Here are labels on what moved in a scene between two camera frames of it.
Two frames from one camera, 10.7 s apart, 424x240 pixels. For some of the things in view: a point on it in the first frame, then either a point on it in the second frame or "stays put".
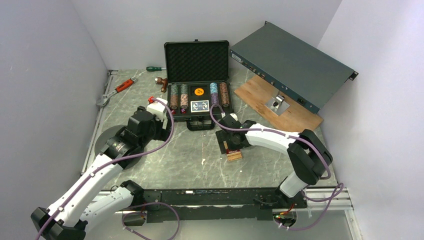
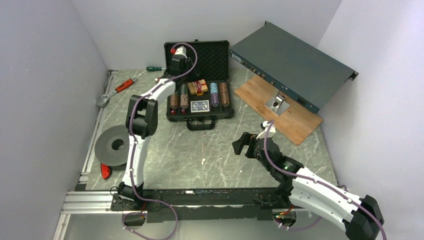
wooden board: x=256 y=92 stays put
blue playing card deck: x=199 y=106 stays put
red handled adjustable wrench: x=102 y=101 stays put
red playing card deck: x=232 y=154 to x=198 y=87
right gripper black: x=222 y=136 to x=246 y=139
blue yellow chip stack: x=184 y=89 stays put
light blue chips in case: x=213 y=88 stays put
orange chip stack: x=184 y=101 stays put
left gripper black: x=162 y=134 to x=188 y=63
